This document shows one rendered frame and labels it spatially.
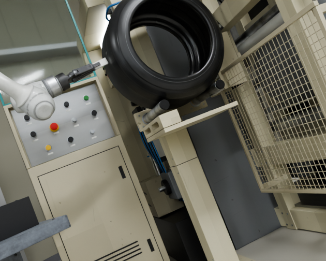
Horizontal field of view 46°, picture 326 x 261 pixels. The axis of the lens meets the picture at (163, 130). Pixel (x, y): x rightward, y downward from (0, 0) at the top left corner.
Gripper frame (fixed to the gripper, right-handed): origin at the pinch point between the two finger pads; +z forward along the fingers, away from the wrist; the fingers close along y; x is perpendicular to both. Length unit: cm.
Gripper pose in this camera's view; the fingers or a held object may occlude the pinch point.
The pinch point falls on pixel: (100, 63)
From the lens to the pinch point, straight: 176.1
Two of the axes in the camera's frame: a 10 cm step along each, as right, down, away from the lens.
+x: 5.0, 8.7, -0.1
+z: 8.3, -4.7, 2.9
